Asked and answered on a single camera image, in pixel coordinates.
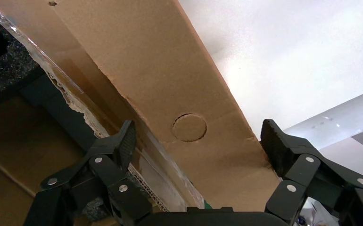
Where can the small cardboard box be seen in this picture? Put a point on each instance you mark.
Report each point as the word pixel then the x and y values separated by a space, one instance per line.
pixel 169 78

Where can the large cardboard box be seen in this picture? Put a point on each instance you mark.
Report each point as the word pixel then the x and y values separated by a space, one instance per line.
pixel 13 140

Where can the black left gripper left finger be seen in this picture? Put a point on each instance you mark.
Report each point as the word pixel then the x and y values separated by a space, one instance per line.
pixel 106 162

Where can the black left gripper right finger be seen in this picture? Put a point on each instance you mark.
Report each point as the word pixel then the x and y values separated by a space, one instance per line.
pixel 297 165

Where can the black foam insert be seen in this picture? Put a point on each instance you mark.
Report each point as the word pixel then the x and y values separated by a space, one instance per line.
pixel 0 68

